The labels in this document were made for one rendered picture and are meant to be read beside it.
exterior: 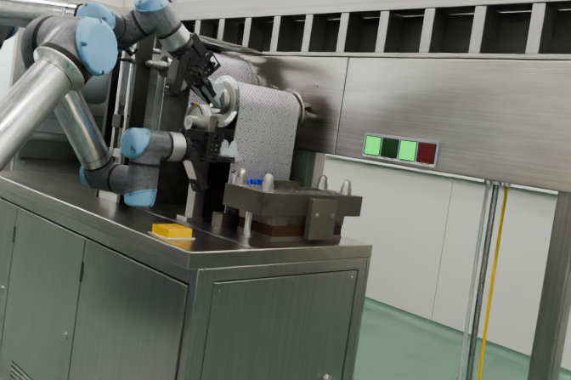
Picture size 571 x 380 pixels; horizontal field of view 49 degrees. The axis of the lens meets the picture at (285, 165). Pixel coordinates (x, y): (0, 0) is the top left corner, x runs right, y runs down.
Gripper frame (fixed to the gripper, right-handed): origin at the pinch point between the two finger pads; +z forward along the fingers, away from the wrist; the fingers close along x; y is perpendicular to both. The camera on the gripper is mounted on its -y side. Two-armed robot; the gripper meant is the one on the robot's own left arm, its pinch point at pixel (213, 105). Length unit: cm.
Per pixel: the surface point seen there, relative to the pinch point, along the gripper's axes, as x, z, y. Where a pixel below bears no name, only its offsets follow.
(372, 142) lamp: -28.6, 30.3, 20.4
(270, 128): -5.0, 16.4, 8.4
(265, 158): -5.1, 21.7, 1.4
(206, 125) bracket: 3.1, 4.3, -3.7
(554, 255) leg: -78, 57, 14
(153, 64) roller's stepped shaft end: 25.3, -10.5, 4.6
